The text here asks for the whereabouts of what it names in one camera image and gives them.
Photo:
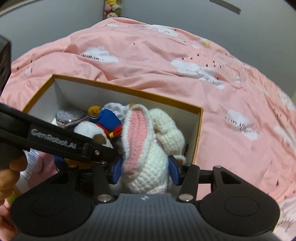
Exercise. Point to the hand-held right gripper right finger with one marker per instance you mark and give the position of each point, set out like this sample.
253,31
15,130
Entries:
174,171

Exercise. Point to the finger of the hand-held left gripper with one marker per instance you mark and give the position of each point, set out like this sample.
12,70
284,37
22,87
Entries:
99,154

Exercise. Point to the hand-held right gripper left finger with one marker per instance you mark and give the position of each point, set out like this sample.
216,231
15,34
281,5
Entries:
117,172

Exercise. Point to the white bottle with blue label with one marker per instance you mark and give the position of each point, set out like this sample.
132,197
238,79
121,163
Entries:
32,160

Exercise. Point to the white pink crochet bunny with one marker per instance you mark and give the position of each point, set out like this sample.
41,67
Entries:
148,162

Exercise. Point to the round clear glitter case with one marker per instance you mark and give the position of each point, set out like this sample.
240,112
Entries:
69,117

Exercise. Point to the blue sailor plush toy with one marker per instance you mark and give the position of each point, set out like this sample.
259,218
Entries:
106,120

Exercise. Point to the yellow cardboard box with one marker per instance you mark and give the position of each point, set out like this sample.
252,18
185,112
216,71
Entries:
115,92

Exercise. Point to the person's left hand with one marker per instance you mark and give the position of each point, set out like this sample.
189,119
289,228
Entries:
9,180

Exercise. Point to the pink printed blanket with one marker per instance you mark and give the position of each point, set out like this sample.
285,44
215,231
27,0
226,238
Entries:
161,58

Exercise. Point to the column of plush toys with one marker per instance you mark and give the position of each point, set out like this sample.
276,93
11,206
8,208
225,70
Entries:
112,8

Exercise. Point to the grey wall bar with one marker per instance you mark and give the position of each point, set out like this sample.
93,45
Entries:
226,5

